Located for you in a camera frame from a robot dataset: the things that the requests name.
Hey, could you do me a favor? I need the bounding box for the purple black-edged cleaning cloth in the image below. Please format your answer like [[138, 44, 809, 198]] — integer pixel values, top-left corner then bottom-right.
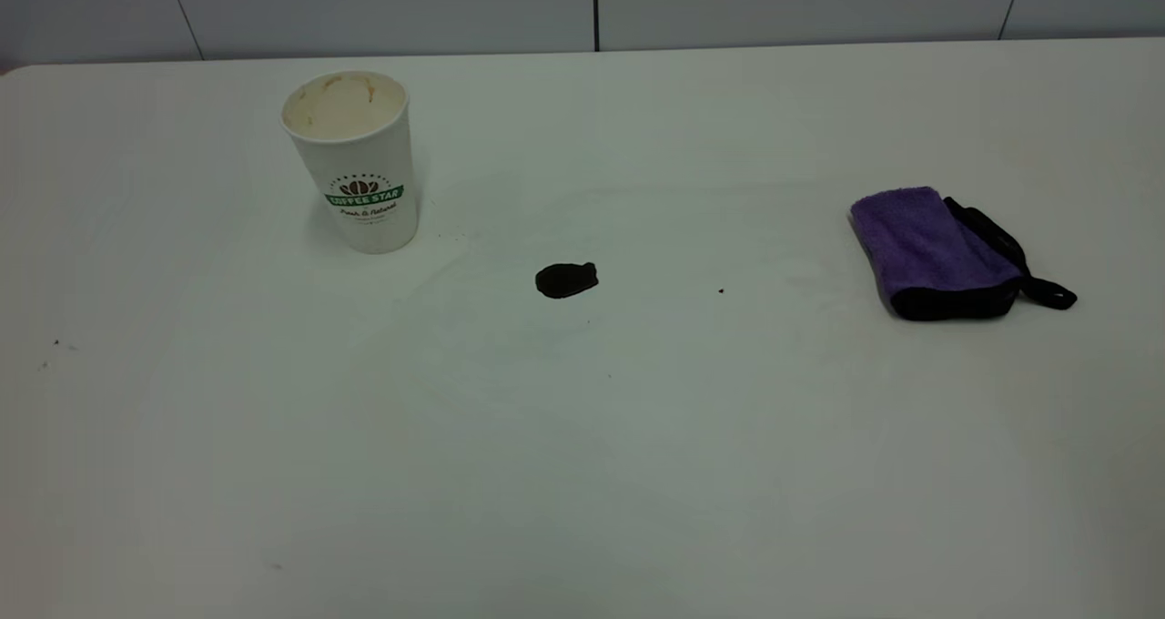
[[849, 186, 1079, 321]]

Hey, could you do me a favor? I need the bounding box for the dark coffee spill stain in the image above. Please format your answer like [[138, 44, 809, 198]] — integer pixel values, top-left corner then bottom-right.
[[535, 262, 600, 299]]

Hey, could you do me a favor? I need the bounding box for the white paper coffee cup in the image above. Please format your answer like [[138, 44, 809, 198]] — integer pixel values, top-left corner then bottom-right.
[[280, 70, 420, 255]]

